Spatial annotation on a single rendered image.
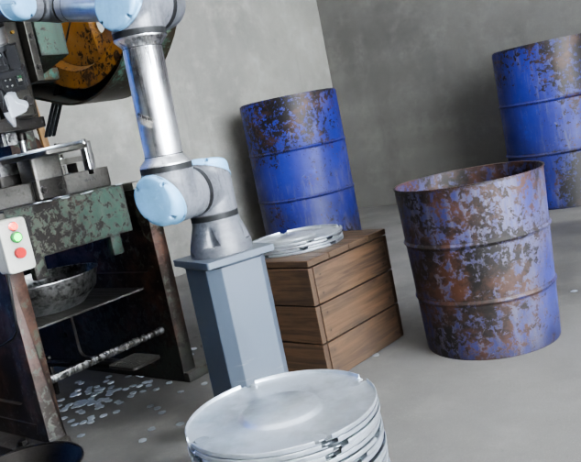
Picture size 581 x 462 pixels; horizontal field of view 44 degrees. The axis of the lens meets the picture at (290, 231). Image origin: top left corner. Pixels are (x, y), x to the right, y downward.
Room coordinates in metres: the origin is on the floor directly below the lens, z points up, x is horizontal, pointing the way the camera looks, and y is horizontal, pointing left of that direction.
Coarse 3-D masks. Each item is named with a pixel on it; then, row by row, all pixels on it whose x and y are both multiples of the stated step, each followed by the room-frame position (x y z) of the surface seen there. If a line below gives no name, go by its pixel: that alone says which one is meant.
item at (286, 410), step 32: (256, 384) 1.15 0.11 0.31; (288, 384) 1.12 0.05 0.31; (320, 384) 1.09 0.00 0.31; (192, 416) 1.06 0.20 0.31; (224, 416) 1.04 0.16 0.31; (256, 416) 1.00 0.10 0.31; (288, 416) 0.98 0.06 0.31; (320, 416) 0.97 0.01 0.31; (352, 416) 0.94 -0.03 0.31; (224, 448) 0.93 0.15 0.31; (256, 448) 0.91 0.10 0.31; (288, 448) 0.87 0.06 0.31
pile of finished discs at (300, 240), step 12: (300, 228) 2.32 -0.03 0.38; (312, 228) 2.28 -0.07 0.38; (324, 228) 2.23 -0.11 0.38; (336, 228) 2.18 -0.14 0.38; (264, 240) 2.23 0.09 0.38; (276, 240) 2.17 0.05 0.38; (288, 240) 2.12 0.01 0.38; (300, 240) 2.09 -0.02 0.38; (312, 240) 2.05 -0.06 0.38; (324, 240) 2.06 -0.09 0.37; (336, 240) 2.09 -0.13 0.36; (276, 252) 2.05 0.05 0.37; (288, 252) 2.04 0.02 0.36; (300, 252) 2.03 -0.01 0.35
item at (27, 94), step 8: (8, 24) 2.17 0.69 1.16; (8, 32) 2.16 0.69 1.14; (16, 32) 2.18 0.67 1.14; (8, 40) 2.16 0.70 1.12; (16, 40) 2.18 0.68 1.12; (24, 64) 2.18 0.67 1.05; (24, 96) 2.13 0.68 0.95; (32, 96) 2.18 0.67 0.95; (32, 104) 2.14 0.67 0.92; (0, 112) 2.09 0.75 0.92; (32, 112) 2.14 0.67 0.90; (0, 120) 2.09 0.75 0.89
